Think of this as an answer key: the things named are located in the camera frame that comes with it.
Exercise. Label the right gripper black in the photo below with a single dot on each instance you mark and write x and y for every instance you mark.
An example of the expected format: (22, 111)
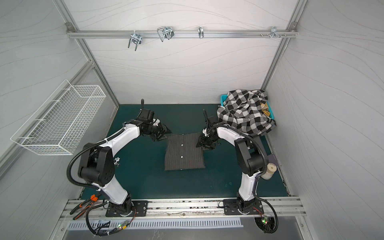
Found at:
(207, 141)

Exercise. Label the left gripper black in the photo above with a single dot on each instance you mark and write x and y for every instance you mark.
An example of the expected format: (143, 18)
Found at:
(163, 131)

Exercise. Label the dark grey pinstripe shirt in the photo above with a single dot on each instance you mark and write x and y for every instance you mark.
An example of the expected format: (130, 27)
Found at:
(183, 154)

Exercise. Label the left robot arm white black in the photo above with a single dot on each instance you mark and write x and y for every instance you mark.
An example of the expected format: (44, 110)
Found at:
(94, 166)

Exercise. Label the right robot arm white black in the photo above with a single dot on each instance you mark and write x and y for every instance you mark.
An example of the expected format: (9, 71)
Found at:
(252, 160)

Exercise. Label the teal plastic basket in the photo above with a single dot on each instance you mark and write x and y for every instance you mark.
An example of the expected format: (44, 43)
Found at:
(224, 97)

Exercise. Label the black white checked shirt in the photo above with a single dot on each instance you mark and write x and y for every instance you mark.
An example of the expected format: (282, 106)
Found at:
(242, 110)

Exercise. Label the small metal clamp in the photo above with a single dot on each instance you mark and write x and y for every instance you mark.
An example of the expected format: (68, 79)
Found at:
(117, 162)

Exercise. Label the yellow patterned cloth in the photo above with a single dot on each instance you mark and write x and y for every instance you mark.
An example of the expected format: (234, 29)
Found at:
(266, 110)

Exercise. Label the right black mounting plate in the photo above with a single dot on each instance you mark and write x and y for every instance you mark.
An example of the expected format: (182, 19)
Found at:
(240, 207)

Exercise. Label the black mounting plate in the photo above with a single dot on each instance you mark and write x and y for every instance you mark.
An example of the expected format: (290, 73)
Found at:
(141, 208)
(240, 207)

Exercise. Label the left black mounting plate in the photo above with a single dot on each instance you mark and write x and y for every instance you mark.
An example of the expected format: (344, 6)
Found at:
(141, 208)

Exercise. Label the orange black pliers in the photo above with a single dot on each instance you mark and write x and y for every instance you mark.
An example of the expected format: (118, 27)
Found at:
(84, 206)

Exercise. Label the metal double hook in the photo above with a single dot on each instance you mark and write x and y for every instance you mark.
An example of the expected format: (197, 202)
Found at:
(165, 32)

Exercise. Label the black round fan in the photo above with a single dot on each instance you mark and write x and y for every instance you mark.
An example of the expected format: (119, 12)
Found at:
(267, 225)

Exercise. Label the white wire basket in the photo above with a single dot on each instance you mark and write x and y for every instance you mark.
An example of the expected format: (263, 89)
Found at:
(58, 125)

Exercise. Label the horizontal aluminium rail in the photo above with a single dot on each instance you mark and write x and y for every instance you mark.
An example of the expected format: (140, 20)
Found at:
(179, 34)

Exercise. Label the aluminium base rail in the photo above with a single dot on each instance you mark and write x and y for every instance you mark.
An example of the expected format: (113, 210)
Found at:
(213, 208)

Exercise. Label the small metal ring hook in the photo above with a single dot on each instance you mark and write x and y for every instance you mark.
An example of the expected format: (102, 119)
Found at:
(200, 32)

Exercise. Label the white slotted cable duct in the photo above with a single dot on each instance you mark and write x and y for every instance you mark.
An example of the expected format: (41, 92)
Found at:
(146, 224)

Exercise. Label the metal bracket with bolts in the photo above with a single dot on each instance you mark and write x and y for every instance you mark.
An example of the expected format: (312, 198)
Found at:
(273, 34)

